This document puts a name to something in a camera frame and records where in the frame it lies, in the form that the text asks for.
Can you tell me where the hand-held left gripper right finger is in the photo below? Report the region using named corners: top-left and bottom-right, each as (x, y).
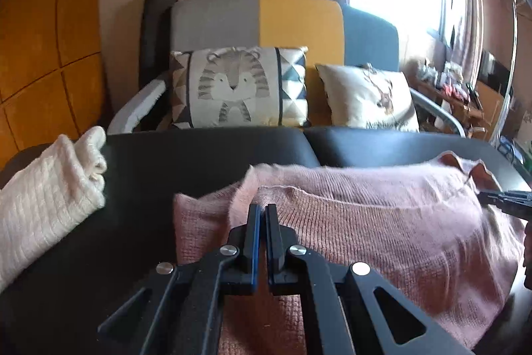
top-left (266, 203), bottom-right (472, 355)

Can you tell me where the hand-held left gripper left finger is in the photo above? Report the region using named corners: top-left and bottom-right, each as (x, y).
top-left (97, 203), bottom-right (263, 355)

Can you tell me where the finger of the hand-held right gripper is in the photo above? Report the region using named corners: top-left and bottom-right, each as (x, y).
top-left (477, 190), bottom-right (532, 220)

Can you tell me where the pink knit sweater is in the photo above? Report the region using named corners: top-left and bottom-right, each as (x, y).
top-left (172, 151), bottom-right (526, 355)

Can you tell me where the blue folding chair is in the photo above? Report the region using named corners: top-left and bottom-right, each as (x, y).
top-left (496, 134), bottom-right (524, 164)

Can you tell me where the light wooden cabinet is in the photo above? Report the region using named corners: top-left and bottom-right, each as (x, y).
top-left (474, 81), bottom-right (505, 131)

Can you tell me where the wooden side table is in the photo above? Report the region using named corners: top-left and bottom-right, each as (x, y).
top-left (416, 83), bottom-right (487, 139)

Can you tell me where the black handheld device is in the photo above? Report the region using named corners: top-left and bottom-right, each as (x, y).
top-left (465, 83), bottom-right (483, 110)

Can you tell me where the black television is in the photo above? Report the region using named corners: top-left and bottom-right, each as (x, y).
top-left (478, 51), bottom-right (514, 93)

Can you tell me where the group of clear jars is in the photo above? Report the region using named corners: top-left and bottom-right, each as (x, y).
top-left (416, 60), bottom-right (445, 85)

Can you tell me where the tiger print cushion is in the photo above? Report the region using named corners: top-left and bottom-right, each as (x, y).
top-left (168, 46), bottom-right (310, 130)

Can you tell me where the deer print cushion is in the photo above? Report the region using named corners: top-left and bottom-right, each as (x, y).
top-left (315, 63), bottom-right (420, 133)

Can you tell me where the grey yellow blue sofa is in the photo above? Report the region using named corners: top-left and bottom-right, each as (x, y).
top-left (107, 0), bottom-right (466, 137)

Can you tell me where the cream knit garment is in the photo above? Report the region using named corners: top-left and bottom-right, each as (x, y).
top-left (0, 125), bottom-right (108, 291)

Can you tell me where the orange wooden wardrobe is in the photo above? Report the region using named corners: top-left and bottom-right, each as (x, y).
top-left (0, 0), bottom-right (111, 173)

